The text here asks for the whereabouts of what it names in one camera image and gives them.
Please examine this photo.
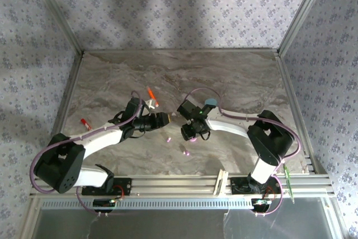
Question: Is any orange marker pen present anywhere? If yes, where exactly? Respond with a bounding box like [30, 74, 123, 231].
[146, 85, 160, 109]

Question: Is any white clip block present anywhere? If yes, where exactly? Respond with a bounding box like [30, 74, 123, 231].
[213, 168, 229, 196]

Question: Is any red capped marker pen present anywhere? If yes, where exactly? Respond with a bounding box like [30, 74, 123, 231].
[80, 118, 93, 132]

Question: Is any left black controller box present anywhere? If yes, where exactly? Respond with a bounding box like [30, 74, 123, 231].
[92, 198, 117, 213]

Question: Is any black controller box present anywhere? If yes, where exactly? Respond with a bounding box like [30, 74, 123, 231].
[92, 198, 117, 213]
[251, 198, 272, 213]

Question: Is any grey metal panel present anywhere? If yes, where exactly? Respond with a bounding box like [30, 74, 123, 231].
[33, 208, 346, 239]

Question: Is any right black controller box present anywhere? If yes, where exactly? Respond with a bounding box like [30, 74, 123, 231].
[251, 198, 272, 213]

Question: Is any green pen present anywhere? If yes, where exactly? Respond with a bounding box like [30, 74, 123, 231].
[282, 162, 296, 205]

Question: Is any aluminium mounting rail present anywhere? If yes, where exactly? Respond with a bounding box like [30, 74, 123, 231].
[29, 174, 335, 198]

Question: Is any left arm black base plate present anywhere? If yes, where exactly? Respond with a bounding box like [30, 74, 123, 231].
[81, 177, 133, 196]

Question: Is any aluminium table end rail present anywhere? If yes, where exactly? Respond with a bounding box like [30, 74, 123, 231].
[82, 48, 280, 54]

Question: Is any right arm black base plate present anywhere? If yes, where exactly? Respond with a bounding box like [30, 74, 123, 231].
[230, 176, 282, 195]

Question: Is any grey slotted cable duct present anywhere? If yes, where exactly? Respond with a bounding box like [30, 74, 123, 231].
[41, 197, 255, 210]

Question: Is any aluminium table side rail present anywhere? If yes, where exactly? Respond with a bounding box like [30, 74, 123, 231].
[39, 51, 85, 177]
[275, 51, 319, 175]

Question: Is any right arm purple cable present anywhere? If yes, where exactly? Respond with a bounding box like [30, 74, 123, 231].
[184, 87, 303, 217]

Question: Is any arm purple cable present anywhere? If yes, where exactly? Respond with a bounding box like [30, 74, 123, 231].
[184, 87, 303, 217]
[30, 90, 145, 219]

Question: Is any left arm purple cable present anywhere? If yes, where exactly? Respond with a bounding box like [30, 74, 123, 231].
[30, 90, 145, 219]

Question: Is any aluminium frame post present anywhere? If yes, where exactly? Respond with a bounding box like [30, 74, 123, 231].
[27, 0, 85, 58]
[278, 0, 333, 58]

